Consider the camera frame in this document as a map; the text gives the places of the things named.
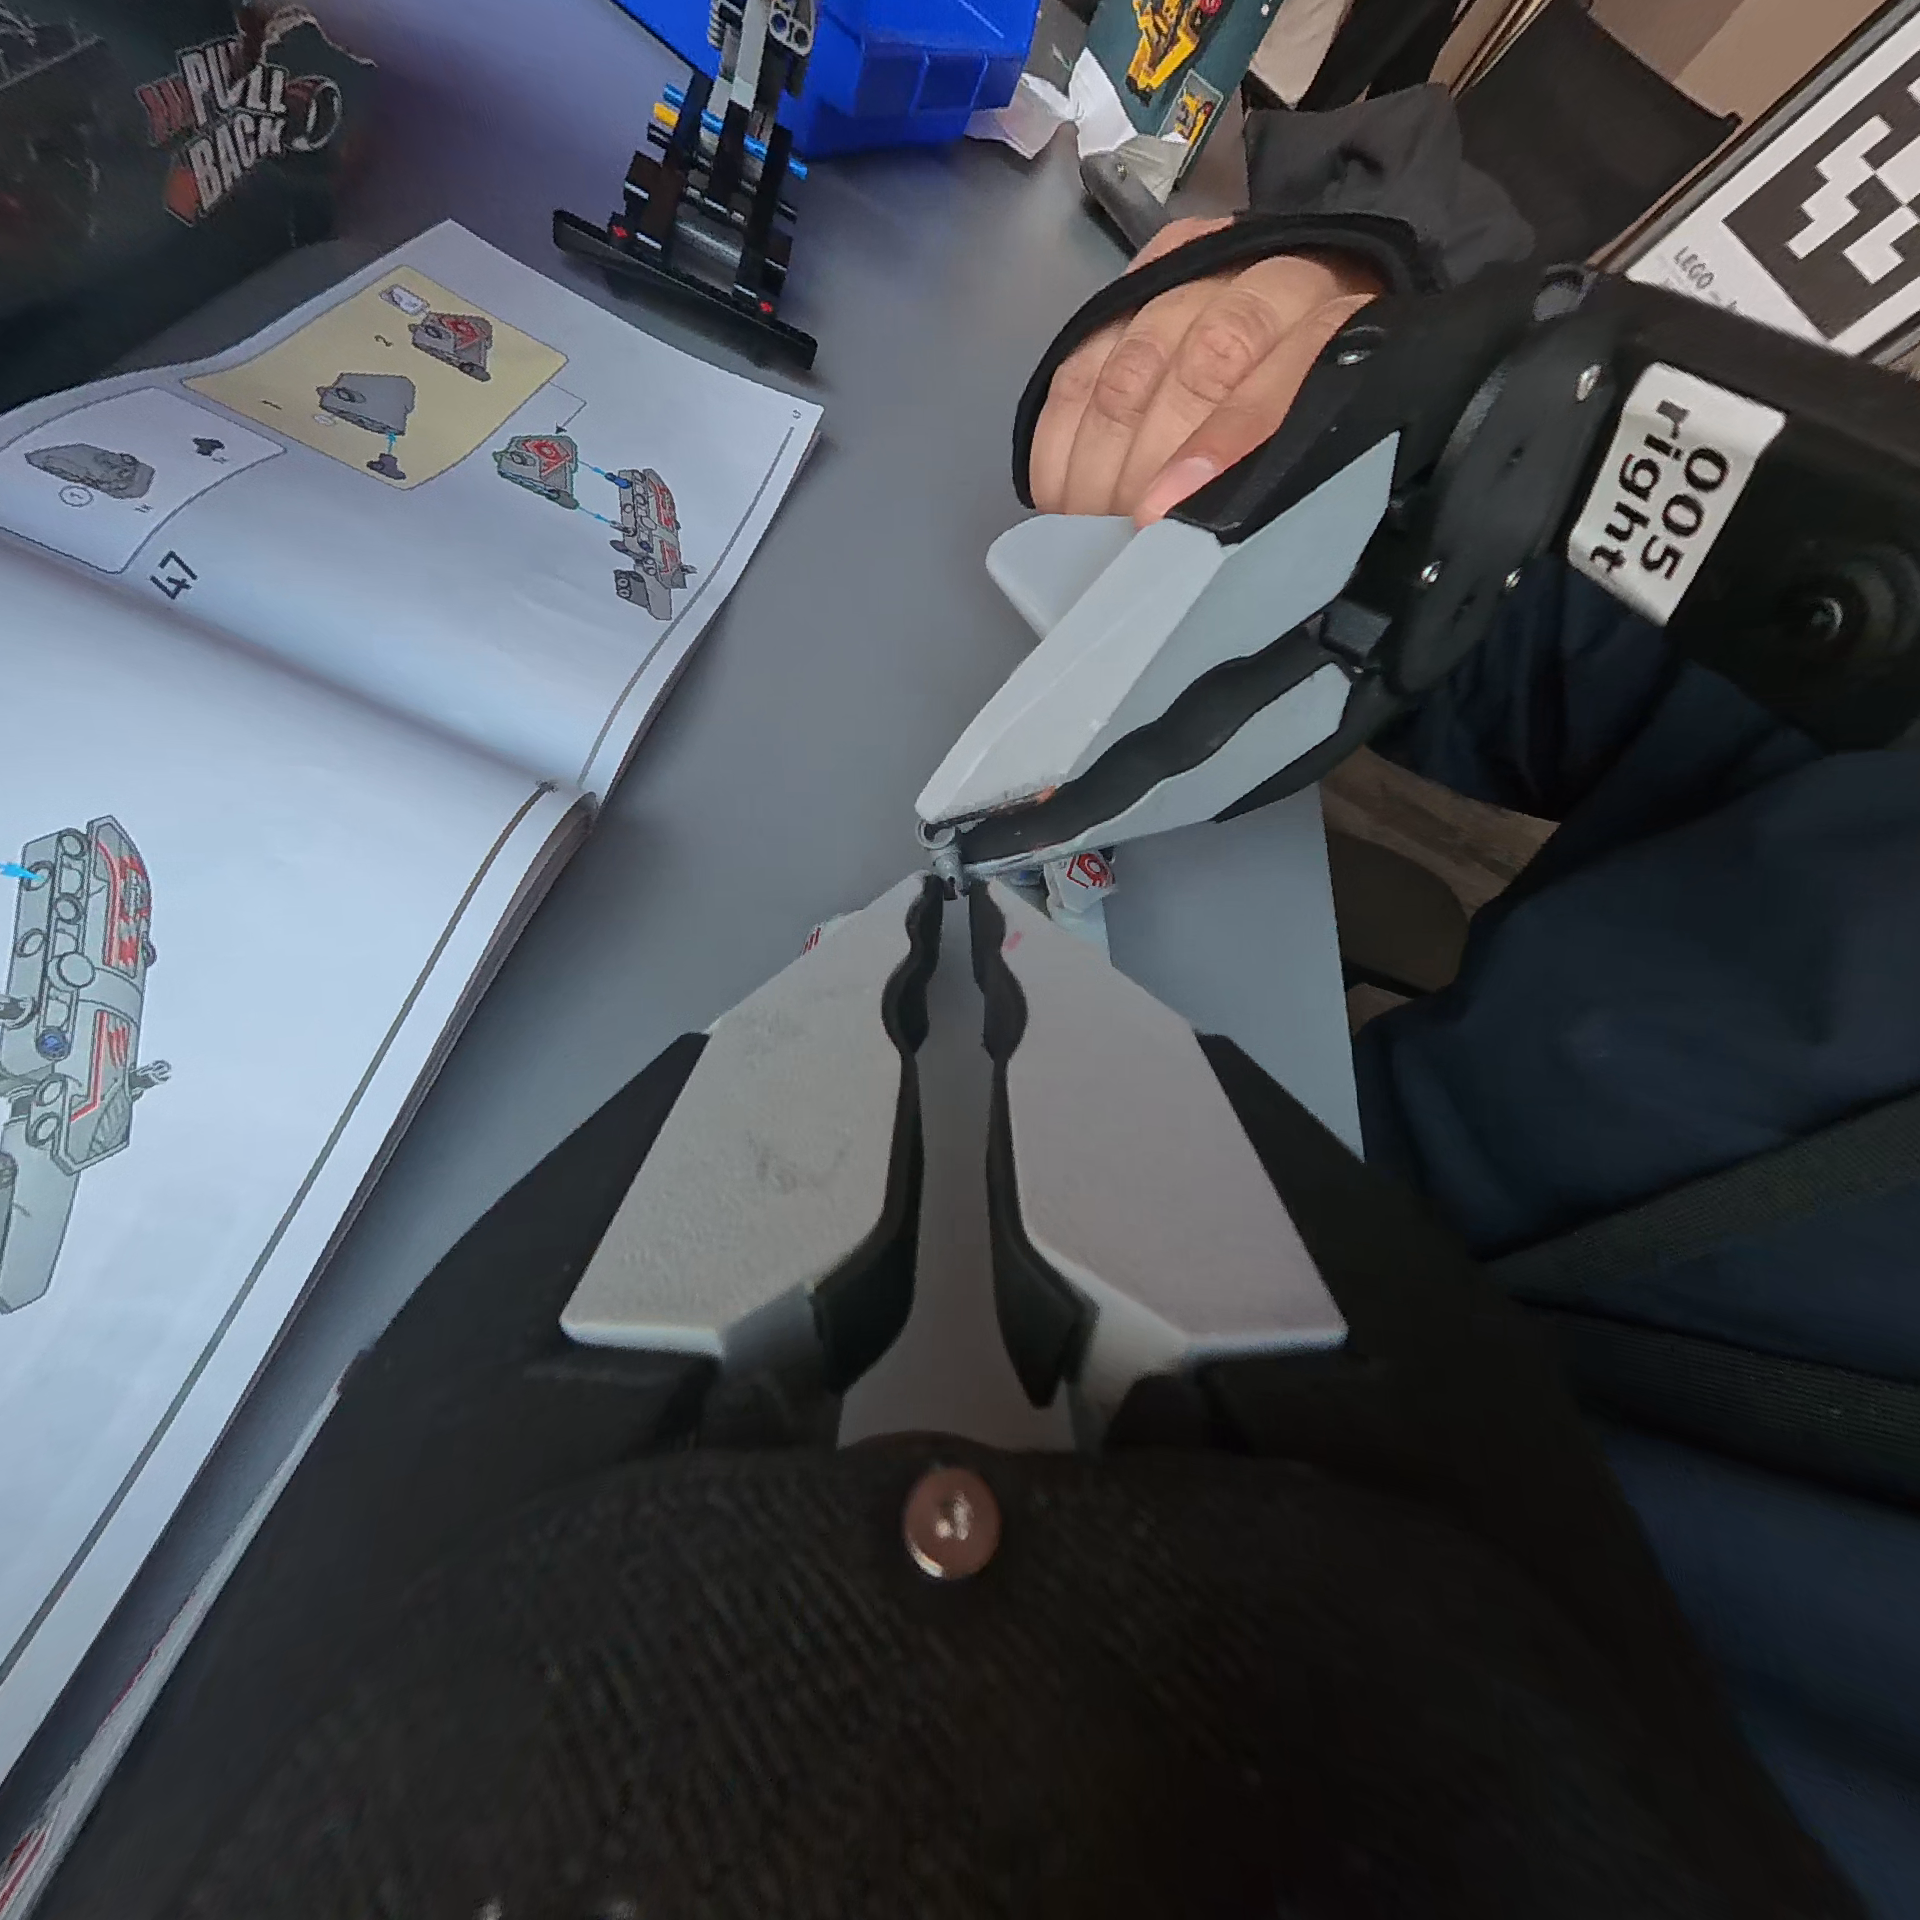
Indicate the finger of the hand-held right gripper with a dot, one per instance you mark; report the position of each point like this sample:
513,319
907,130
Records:
1244,746
1127,658

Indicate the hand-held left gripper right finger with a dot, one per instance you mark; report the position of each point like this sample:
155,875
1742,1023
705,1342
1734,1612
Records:
1156,1187

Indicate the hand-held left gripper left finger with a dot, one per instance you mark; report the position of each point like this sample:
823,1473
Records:
748,1158

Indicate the grey lego panel red sticker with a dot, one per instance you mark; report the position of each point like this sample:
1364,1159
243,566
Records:
1086,878

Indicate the small grey lego pin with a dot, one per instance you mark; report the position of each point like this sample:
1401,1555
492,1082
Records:
946,862

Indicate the person's right forearm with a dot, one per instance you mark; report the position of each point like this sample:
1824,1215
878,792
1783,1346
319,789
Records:
1349,167

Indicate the lego instruction booklet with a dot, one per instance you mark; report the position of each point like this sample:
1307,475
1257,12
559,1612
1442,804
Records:
374,902

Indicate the teal lego box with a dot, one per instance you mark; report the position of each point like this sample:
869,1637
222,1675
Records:
1185,60

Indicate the black lego vehicle model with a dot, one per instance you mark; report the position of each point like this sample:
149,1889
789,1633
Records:
718,196

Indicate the black lego box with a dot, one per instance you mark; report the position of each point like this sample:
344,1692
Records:
93,153

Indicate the person's right hand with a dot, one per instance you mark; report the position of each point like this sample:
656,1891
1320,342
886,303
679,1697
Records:
1185,376

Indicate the white plastic bag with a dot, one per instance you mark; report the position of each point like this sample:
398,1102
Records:
1052,112

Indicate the blue plastic bin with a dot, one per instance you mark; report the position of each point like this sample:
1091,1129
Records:
902,60

